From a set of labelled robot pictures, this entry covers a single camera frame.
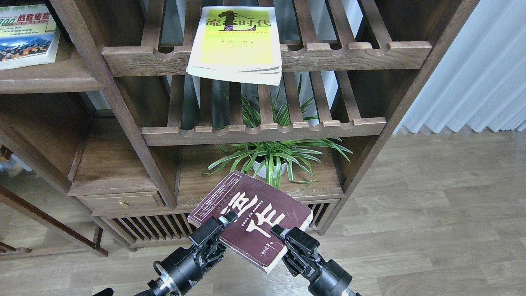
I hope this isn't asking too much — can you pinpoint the yellow green paperback book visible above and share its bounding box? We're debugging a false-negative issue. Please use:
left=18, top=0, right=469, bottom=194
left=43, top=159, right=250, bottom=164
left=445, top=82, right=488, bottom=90
left=186, top=6, right=282, bottom=86

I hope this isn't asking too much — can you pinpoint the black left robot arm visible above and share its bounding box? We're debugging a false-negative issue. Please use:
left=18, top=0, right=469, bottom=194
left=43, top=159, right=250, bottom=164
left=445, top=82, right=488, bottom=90
left=138, top=210, right=238, bottom=296

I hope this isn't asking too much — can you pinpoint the small colourful paperback book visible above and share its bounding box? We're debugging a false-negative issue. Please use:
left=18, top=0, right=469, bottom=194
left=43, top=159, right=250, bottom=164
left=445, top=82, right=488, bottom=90
left=0, top=4, right=60, bottom=70

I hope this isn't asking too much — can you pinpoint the green spider plant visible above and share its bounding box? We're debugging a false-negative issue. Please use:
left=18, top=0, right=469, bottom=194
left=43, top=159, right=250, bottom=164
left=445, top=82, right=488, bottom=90
left=203, top=74, right=353, bottom=190

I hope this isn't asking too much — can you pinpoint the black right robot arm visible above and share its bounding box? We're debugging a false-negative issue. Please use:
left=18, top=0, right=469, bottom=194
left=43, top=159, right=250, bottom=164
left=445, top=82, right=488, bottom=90
left=270, top=225, right=358, bottom=296

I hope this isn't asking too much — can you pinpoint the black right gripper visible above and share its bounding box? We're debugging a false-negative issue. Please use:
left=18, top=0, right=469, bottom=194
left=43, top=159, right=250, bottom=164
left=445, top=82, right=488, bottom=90
left=270, top=225, right=353, bottom=296

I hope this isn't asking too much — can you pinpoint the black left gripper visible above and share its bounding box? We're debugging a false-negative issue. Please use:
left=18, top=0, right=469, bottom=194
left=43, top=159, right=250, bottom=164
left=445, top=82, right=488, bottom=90
left=153, top=210, right=238, bottom=294

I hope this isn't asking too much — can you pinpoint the white plant pot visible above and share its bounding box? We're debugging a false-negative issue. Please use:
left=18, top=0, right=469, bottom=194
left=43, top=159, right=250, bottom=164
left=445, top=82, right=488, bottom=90
left=252, top=159, right=288, bottom=178

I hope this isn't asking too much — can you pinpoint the brass drawer knob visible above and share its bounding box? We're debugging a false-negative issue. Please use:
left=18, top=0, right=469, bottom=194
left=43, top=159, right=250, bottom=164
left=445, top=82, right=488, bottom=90
left=119, top=200, right=129, bottom=209

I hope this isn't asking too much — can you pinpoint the white pleated curtain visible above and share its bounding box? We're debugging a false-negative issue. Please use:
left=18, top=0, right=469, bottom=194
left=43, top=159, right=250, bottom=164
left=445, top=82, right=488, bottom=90
left=395, top=0, right=526, bottom=133

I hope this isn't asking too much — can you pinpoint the dark wooden bookshelf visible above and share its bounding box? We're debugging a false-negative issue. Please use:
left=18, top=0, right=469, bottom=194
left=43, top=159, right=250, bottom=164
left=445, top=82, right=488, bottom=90
left=1, top=0, right=478, bottom=250

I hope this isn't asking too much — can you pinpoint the maroon hardcover book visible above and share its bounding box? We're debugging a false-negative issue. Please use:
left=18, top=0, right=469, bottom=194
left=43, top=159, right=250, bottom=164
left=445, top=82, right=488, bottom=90
left=188, top=171, right=313, bottom=273

